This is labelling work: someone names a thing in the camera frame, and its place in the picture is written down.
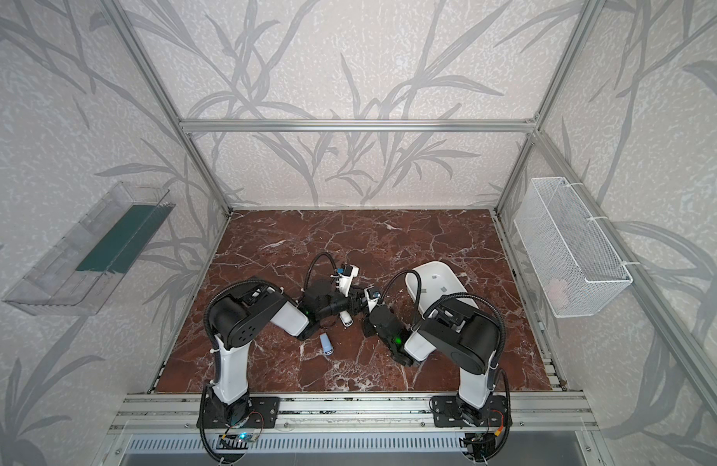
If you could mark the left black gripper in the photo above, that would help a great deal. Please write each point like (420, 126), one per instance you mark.
(337, 296)

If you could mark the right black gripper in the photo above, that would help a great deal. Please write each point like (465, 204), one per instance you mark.
(371, 315)

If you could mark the blue stapler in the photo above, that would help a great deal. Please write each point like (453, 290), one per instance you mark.
(346, 319)
(326, 344)

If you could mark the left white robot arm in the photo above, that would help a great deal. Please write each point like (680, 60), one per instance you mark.
(238, 314)

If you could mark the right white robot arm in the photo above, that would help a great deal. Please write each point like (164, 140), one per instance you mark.
(467, 328)

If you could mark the white oval tray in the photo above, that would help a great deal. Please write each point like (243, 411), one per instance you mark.
(437, 279)

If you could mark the pink item in basket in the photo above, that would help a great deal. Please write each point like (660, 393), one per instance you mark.
(557, 293)

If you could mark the green pad in bin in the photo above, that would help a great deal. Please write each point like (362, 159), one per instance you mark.
(120, 247)

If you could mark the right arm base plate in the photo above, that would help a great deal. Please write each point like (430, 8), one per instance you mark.
(451, 411)

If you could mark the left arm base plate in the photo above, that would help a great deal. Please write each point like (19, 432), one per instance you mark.
(259, 412)

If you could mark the aluminium frame crossbar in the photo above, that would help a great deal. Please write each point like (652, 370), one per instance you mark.
(455, 126)

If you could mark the white wire mesh basket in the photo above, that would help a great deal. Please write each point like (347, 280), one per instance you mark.
(564, 240)

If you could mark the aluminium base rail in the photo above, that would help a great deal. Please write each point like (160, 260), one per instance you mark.
(355, 412)

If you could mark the clear plastic wall bin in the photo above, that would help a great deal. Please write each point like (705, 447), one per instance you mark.
(53, 287)

